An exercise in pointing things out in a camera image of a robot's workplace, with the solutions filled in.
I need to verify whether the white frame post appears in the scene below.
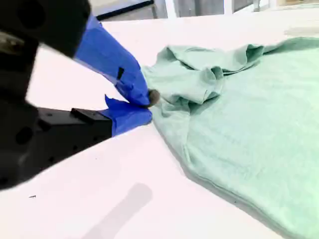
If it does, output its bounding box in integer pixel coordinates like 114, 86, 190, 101
164, 0, 180, 19

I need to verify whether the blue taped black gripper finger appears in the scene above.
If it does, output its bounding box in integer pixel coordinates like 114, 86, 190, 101
36, 94, 153, 165
0, 0, 161, 109

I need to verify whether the pale green T-shirt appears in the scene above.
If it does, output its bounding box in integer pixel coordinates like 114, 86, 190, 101
141, 36, 319, 239

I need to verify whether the black bar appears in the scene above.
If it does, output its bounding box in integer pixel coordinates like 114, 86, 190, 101
96, 0, 156, 21

